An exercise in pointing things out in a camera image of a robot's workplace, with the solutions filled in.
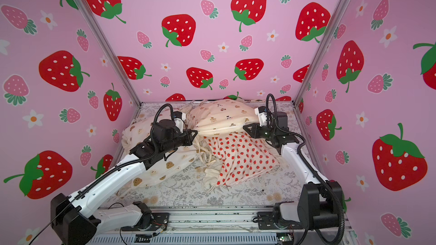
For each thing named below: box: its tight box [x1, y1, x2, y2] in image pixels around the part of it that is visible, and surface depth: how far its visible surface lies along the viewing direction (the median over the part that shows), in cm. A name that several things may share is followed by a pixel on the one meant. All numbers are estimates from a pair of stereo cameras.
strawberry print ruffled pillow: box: [203, 132, 281, 186], surface depth 89 cm
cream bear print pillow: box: [187, 99, 260, 134], surface depth 83 cm
